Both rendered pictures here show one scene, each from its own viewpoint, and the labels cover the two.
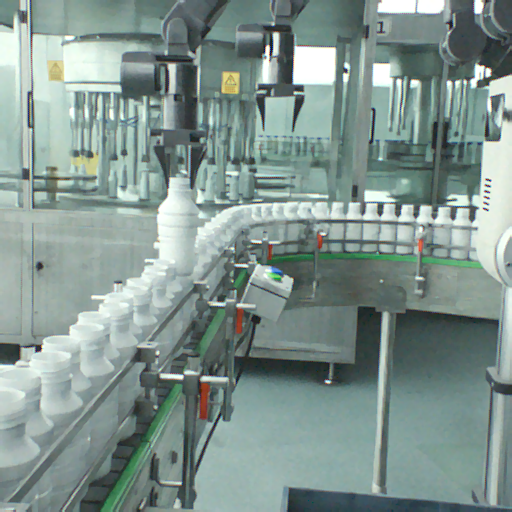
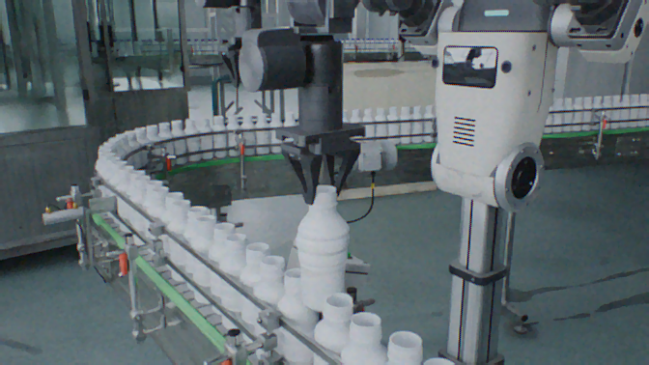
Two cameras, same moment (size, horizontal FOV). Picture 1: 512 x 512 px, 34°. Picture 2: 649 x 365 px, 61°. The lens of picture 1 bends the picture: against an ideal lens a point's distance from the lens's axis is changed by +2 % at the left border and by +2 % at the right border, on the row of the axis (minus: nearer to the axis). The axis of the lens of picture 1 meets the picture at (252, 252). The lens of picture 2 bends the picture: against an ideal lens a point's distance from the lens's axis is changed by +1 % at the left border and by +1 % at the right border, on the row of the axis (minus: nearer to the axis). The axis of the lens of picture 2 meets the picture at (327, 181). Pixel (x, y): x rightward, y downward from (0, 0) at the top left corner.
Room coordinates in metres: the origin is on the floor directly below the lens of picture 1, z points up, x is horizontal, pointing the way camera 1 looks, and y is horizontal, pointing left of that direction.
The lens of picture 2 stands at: (0.88, 0.57, 1.50)
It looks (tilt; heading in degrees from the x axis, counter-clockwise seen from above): 16 degrees down; 319
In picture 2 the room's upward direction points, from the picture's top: straight up
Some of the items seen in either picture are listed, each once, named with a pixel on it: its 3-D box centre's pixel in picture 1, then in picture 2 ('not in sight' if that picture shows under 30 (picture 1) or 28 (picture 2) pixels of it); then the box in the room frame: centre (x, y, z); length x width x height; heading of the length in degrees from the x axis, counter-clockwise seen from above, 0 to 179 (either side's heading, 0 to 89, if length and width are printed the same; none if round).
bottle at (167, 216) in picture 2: (211, 260); (177, 231); (1.92, 0.10, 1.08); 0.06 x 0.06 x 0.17
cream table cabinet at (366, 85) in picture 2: not in sight; (375, 127); (4.44, -3.15, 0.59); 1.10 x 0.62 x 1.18; 68
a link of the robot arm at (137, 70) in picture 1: (157, 58); (294, 37); (1.40, 0.17, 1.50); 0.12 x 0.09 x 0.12; 85
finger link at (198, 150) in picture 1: (184, 161); (324, 166); (1.40, 0.12, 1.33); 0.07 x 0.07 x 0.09; 86
